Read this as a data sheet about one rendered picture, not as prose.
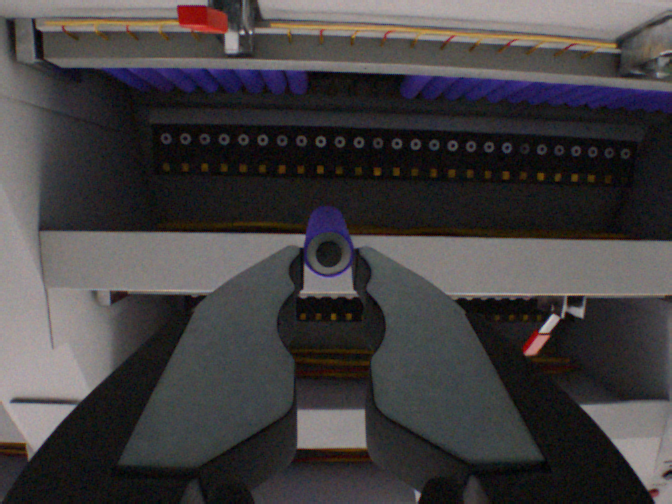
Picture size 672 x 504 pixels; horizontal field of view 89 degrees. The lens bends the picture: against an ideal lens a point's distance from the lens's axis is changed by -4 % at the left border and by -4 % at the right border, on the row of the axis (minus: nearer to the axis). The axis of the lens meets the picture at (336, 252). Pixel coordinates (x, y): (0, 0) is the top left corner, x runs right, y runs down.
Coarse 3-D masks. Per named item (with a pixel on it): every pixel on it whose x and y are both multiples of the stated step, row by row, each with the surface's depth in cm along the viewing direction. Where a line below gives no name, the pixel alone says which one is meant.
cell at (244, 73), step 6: (240, 72) 27; (246, 72) 27; (252, 72) 28; (258, 72) 29; (240, 78) 29; (246, 78) 29; (252, 78) 29; (258, 78) 30; (246, 84) 30; (252, 84) 30; (258, 84) 31; (252, 90) 32; (258, 90) 32
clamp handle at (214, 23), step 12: (180, 12) 14; (192, 12) 14; (204, 12) 14; (216, 12) 15; (180, 24) 14; (192, 24) 14; (204, 24) 14; (216, 24) 15; (228, 24) 18; (228, 36) 20; (228, 48) 20
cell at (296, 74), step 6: (288, 72) 27; (294, 72) 27; (300, 72) 27; (306, 72) 29; (288, 78) 29; (294, 78) 28; (300, 78) 29; (306, 78) 30; (294, 84) 30; (300, 84) 30; (306, 84) 31; (294, 90) 32; (300, 90) 32; (306, 90) 33
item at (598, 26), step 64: (0, 0) 20; (64, 0) 20; (128, 0) 20; (192, 0) 20; (320, 0) 20; (384, 0) 20; (448, 0) 20; (512, 0) 20; (576, 0) 19; (640, 0) 19; (0, 64) 22; (384, 128) 38; (448, 128) 38; (512, 128) 38; (576, 128) 38; (640, 128) 39
